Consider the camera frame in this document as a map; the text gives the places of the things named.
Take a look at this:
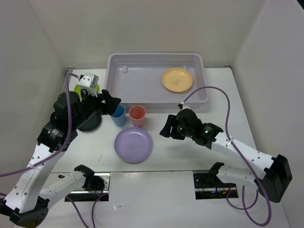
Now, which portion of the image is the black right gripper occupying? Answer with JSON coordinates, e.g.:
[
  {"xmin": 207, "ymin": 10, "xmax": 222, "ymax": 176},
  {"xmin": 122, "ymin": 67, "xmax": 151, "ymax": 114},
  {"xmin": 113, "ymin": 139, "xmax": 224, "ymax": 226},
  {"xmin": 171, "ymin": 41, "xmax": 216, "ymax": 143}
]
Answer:
[{"xmin": 159, "ymin": 114, "xmax": 193, "ymax": 140}]

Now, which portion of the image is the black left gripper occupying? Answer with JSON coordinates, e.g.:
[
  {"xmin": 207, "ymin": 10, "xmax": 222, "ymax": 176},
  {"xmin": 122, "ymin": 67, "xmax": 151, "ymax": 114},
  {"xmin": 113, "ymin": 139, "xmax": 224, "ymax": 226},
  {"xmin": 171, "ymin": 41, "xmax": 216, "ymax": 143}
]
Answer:
[{"xmin": 72, "ymin": 88, "xmax": 122, "ymax": 129}]

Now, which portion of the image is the purple plate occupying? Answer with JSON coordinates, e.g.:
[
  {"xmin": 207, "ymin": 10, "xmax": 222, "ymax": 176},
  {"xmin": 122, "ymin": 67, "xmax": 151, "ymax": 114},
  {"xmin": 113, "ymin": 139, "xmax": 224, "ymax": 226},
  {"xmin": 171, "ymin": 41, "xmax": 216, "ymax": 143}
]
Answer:
[{"xmin": 114, "ymin": 127, "xmax": 153, "ymax": 164}]

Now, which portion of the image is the yellow plate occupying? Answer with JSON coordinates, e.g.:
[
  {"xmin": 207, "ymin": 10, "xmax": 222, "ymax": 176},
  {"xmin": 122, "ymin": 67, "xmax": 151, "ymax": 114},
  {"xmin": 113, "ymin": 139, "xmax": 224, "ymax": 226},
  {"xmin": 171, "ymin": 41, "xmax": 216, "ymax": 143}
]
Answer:
[{"xmin": 161, "ymin": 68, "xmax": 193, "ymax": 93}]

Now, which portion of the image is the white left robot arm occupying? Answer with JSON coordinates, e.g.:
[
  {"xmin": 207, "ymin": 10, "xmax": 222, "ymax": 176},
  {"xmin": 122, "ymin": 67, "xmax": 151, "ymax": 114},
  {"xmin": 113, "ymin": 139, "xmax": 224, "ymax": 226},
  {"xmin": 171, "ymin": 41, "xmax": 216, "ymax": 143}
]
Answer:
[{"xmin": 0, "ymin": 90, "xmax": 121, "ymax": 228}]

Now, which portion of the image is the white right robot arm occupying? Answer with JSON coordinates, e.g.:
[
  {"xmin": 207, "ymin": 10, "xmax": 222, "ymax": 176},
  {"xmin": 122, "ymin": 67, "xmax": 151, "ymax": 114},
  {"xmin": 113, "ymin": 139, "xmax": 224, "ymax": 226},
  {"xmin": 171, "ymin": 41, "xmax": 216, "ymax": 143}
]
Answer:
[{"xmin": 160, "ymin": 108, "xmax": 293, "ymax": 203}]

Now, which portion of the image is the lavender plastic bin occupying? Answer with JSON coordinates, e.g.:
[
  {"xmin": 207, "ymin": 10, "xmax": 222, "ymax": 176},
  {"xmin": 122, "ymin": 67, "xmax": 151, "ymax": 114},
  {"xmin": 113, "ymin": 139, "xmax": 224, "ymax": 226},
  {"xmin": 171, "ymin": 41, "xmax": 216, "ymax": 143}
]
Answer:
[{"xmin": 104, "ymin": 53, "xmax": 209, "ymax": 113}]

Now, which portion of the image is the blue cup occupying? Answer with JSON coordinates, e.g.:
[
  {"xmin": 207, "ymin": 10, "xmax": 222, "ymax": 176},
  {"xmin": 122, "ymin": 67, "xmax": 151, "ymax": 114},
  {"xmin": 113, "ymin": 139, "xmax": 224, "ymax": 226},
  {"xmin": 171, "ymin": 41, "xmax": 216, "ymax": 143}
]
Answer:
[{"xmin": 111, "ymin": 104, "xmax": 126, "ymax": 127}]

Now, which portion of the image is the black plate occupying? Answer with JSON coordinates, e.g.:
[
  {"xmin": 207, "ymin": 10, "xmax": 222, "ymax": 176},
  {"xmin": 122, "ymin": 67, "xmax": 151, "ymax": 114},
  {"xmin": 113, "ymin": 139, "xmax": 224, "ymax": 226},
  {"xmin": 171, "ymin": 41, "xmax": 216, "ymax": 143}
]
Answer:
[{"xmin": 78, "ymin": 113, "xmax": 102, "ymax": 133}]

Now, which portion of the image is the pink cup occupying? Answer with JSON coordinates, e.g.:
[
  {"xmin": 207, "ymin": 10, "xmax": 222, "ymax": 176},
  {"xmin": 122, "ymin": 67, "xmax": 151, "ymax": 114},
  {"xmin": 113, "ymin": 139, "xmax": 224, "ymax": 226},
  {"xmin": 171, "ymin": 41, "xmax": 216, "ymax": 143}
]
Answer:
[{"xmin": 129, "ymin": 105, "xmax": 146, "ymax": 128}]

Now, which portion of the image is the green plate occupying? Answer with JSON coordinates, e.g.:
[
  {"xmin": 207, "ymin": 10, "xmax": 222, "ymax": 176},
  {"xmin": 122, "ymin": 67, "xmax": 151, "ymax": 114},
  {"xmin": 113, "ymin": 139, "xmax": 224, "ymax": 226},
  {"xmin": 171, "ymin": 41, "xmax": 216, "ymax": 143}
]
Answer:
[{"xmin": 74, "ymin": 82, "xmax": 100, "ymax": 100}]

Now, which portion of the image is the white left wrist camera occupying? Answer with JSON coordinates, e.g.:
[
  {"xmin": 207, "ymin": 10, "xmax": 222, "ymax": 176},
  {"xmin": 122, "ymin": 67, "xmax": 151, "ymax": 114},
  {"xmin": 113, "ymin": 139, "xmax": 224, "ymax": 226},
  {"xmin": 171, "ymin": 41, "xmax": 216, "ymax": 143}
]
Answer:
[{"xmin": 77, "ymin": 73, "xmax": 99, "ymax": 89}]

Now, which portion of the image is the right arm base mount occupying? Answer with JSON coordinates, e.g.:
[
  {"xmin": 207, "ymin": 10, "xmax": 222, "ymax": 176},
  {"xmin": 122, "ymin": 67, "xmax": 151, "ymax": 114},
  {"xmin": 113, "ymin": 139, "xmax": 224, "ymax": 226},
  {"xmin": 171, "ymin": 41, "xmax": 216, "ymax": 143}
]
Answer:
[{"xmin": 193, "ymin": 171, "xmax": 238, "ymax": 200}]

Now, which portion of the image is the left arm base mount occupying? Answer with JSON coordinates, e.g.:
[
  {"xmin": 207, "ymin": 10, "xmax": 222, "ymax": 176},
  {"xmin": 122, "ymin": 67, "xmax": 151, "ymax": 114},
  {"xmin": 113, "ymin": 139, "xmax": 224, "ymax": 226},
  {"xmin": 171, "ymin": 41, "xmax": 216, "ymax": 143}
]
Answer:
[{"xmin": 68, "ymin": 173, "xmax": 111, "ymax": 202}]

